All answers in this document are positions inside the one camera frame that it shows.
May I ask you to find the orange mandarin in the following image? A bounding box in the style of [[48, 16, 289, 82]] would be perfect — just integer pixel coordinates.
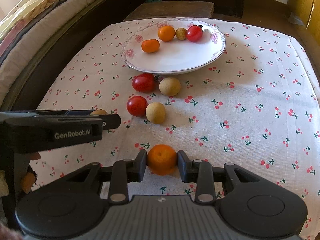
[[158, 25, 175, 42], [147, 144, 177, 176]]

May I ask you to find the tan longan behind gripper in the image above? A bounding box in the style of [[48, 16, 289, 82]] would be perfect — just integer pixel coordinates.
[[90, 109, 107, 115]]

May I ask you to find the red cherry tomato lower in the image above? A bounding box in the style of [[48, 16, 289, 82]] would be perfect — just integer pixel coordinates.
[[126, 95, 148, 117]]

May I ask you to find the beige mattress bed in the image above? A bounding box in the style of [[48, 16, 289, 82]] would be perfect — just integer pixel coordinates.
[[1, 0, 97, 102]]

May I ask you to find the cherry print tablecloth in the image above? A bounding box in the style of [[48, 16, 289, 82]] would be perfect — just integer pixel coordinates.
[[31, 20, 319, 239]]

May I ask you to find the red cherry tomato near plate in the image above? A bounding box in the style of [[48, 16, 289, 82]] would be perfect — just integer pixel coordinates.
[[132, 73, 156, 93]]

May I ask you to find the white floral plate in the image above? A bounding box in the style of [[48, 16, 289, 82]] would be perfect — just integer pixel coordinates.
[[121, 18, 226, 75]]

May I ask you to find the small orange kumquat on plate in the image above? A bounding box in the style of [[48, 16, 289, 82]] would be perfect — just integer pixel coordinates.
[[141, 39, 160, 53]]

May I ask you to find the floral blanket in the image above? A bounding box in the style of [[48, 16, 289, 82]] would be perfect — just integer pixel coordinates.
[[1, 0, 59, 55]]

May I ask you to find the red cherry tomato on plate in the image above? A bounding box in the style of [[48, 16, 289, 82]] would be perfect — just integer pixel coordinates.
[[186, 25, 203, 42]]

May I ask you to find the tan longan on plate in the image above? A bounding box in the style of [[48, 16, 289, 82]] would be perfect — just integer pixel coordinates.
[[175, 28, 187, 41]]

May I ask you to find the orange mandarin on plate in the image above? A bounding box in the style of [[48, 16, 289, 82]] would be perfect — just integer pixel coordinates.
[[158, 25, 175, 42]]

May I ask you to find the dark wooden stool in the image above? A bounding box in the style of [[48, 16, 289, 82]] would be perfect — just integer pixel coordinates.
[[124, 1, 215, 21]]

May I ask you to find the light wooden wardrobe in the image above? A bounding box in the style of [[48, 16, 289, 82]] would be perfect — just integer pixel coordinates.
[[287, 0, 319, 33]]

